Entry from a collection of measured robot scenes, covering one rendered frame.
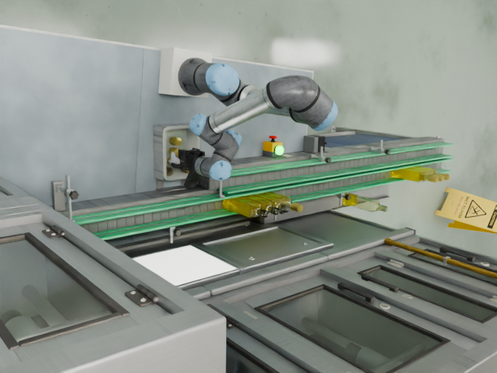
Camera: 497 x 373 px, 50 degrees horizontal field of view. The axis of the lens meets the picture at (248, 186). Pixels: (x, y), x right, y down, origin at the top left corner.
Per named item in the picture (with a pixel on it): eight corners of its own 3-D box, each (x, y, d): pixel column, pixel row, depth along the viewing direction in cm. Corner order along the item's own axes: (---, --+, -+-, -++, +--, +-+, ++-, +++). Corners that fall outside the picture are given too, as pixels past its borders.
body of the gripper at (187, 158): (192, 147, 218) (209, 151, 209) (193, 167, 220) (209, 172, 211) (176, 149, 213) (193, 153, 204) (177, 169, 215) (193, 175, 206)
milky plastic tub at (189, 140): (154, 177, 224) (164, 181, 218) (152, 124, 219) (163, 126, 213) (188, 173, 235) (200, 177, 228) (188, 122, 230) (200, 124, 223)
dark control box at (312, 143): (302, 150, 277) (313, 152, 271) (302, 135, 275) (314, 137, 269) (313, 149, 282) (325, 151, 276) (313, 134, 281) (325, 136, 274)
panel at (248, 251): (89, 274, 189) (134, 308, 164) (89, 266, 189) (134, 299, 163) (278, 229, 245) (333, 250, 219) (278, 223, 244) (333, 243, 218)
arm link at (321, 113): (225, 74, 213) (324, 81, 172) (248, 95, 223) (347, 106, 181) (211, 99, 211) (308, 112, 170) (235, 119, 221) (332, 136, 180)
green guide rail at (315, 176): (217, 190, 230) (228, 194, 224) (217, 188, 230) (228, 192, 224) (441, 155, 338) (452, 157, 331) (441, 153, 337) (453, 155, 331)
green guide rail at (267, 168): (217, 174, 228) (228, 177, 222) (217, 172, 228) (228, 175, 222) (442, 143, 336) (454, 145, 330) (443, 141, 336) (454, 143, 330)
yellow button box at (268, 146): (262, 155, 260) (271, 158, 255) (262, 140, 259) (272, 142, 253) (272, 154, 265) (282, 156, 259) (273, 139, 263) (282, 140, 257)
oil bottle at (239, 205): (222, 208, 234) (253, 219, 218) (222, 195, 233) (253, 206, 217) (232, 206, 238) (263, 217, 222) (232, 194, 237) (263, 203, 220)
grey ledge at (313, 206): (251, 220, 259) (266, 225, 251) (251, 202, 257) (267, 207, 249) (374, 194, 318) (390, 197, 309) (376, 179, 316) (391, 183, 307)
